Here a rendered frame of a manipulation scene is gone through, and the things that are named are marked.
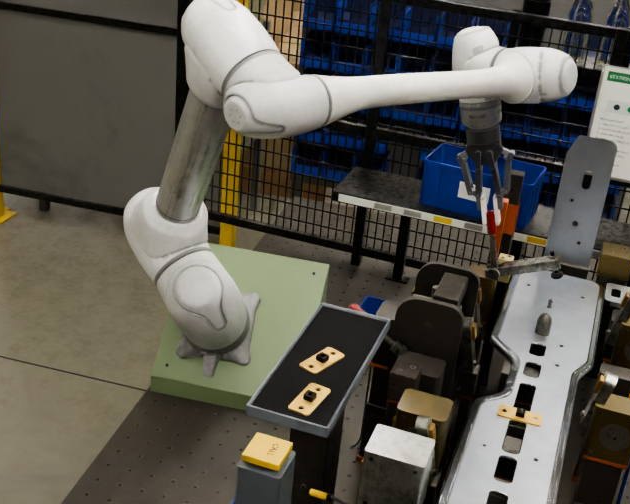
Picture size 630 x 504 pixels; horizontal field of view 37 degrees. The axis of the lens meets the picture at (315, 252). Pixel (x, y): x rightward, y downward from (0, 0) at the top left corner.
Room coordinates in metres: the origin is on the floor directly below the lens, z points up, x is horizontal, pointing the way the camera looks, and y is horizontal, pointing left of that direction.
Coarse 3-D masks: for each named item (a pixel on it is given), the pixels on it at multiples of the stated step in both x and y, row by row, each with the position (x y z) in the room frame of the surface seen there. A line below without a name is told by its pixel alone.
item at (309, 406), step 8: (312, 384) 1.29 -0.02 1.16; (304, 392) 1.27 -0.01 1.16; (312, 392) 1.26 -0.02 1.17; (320, 392) 1.27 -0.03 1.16; (328, 392) 1.27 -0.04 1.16; (296, 400) 1.24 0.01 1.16; (304, 400) 1.24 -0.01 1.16; (312, 400) 1.24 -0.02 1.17; (320, 400) 1.25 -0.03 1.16; (288, 408) 1.22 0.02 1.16; (296, 408) 1.22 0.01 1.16; (304, 408) 1.22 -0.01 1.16; (312, 408) 1.22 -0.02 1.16
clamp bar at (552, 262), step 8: (544, 256) 1.96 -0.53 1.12; (552, 256) 1.93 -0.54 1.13; (560, 256) 1.94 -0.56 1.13; (488, 264) 1.99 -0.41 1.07; (504, 264) 1.97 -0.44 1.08; (512, 264) 1.96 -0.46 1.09; (520, 264) 1.95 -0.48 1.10; (528, 264) 1.94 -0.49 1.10; (536, 264) 1.93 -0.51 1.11; (544, 264) 1.93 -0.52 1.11; (552, 264) 1.92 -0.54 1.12; (504, 272) 1.95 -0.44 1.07; (512, 272) 1.95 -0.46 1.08; (520, 272) 1.94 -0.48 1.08; (528, 272) 1.94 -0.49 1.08; (552, 272) 1.94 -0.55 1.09; (560, 272) 1.93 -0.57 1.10
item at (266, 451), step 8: (256, 440) 1.13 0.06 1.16; (264, 440) 1.14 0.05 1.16; (272, 440) 1.14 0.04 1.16; (280, 440) 1.14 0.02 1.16; (248, 448) 1.11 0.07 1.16; (256, 448) 1.12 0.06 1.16; (264, 448) 1.12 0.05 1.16; (272, 448) 1.12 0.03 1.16; (280, 448) 1.12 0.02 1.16; (288, 448) 1.12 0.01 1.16; (248, 456) 1.10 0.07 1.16; (256, 456) 1.10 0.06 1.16; (264, 456) 1.10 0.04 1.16; (272, 456) 1.10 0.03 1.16; (280, 456) 1.10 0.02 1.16; (256, 464) 1.09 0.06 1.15; (264, 464) 1.09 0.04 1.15; (272, 464) 1.09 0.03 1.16; (280, 464) 1.09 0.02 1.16
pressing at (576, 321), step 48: (528, 288) 2.02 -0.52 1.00; (576, 288) 2.04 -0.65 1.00; (528, 336) 1.79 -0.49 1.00; (576, 336) 1.81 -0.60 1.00; (528, 384) 1.60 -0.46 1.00; (576, 384) 1.63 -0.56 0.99; (480, 432) 1.42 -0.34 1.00; (528, 432) 1.44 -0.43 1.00; (480, 480) 1.29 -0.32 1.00; (528, 480) 1.30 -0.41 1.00
